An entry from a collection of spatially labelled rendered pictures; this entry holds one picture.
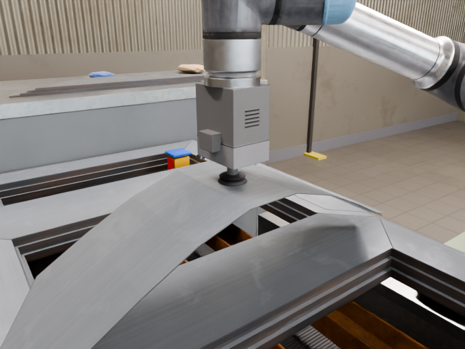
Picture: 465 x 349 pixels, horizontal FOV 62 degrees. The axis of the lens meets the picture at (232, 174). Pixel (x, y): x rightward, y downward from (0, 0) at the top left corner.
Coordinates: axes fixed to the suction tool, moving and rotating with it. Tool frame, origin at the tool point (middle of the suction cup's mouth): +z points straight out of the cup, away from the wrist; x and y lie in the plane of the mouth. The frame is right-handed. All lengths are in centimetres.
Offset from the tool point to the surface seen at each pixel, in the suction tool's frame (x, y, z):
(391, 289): 42, 5, 34
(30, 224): -21.1, -40.4, 15.4
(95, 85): 13, -91, -5
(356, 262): 19.7, 9.3, 15.8
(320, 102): 292, -221, 49
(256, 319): -3.3, 9.3, 15.7
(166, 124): 33, -79, 9
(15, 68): 17, -241, 0
